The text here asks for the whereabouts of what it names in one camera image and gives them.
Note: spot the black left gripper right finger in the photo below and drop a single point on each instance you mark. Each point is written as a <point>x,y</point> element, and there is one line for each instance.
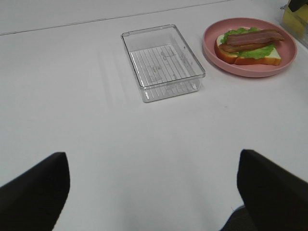
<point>275,199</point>

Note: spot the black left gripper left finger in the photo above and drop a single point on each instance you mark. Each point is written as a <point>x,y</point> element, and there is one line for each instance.
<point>34,200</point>

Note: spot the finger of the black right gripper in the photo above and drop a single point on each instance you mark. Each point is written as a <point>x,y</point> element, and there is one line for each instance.
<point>295,5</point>

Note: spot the pink bacon strip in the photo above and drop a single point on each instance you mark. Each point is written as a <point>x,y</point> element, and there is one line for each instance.
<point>256,37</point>

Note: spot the bread slice from tray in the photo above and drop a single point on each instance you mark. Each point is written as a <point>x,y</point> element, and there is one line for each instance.
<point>246,61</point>

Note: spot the green lettuce leaf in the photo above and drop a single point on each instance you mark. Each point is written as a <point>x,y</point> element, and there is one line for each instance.
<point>264,52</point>

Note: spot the brown bacon strip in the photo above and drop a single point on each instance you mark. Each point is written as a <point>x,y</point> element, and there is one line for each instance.
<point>247,47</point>

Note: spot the yellow cheese slice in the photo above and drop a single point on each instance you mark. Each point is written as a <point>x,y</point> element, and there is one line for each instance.
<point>296,22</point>

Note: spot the right clear plastic tray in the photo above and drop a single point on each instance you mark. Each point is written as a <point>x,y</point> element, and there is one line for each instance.
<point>304,40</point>

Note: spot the clear plastic tray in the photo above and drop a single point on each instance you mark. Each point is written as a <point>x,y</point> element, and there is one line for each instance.
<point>163,63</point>
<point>304,40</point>

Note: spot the pink round plate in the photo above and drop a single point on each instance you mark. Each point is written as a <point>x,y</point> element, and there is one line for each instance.
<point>287,49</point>

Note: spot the left clear plastic tray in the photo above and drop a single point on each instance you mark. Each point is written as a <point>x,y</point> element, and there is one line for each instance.
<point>163,63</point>

